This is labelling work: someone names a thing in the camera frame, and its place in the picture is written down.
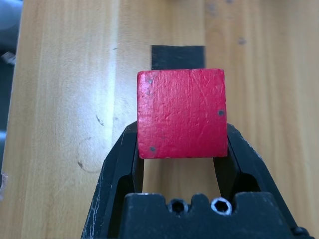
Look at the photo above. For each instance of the black tape mark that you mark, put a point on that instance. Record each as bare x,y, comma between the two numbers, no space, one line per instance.
178,57

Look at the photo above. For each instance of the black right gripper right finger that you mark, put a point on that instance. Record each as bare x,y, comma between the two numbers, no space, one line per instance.
251,164

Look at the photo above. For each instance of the red wooden block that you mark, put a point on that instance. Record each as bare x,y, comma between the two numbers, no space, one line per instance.
182,114

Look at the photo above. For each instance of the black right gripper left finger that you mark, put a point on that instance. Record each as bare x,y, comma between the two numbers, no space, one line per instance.
112,174

